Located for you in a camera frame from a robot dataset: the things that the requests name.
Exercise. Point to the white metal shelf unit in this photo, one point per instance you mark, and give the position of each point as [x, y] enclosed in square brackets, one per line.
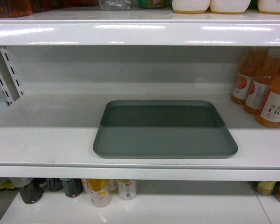
[68, 64]

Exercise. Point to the white jar right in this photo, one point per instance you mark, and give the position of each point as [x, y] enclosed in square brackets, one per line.
[269, 6]

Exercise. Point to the clear water bottle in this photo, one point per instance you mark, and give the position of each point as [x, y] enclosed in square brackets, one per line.
[115, 5]

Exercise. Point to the dark soy bottle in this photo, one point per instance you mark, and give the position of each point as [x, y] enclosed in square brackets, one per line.
[71, 187]

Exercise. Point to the yellow drink bottle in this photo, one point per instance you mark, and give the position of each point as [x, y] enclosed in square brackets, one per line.
[99, 192]

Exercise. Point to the grey silver serving tray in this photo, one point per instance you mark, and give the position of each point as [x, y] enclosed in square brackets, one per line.
[163, 129]

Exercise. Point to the middle orange juice bottle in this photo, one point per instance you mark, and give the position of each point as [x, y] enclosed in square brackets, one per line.
[262, 80]

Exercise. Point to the front orange juice bottle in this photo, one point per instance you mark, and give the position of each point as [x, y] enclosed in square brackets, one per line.
[269, 114]

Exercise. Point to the white jar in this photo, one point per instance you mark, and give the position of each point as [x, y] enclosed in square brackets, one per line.
[269, 6]
[229, 6]
[190, 6]

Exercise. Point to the white labelled drink bottle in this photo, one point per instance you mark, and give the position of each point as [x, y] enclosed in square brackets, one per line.
[127, 189]

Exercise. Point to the white jar middle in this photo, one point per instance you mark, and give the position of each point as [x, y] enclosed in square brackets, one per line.
[229, 6]

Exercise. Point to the white jar left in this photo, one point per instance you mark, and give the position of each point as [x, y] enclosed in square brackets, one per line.
[190, 6]

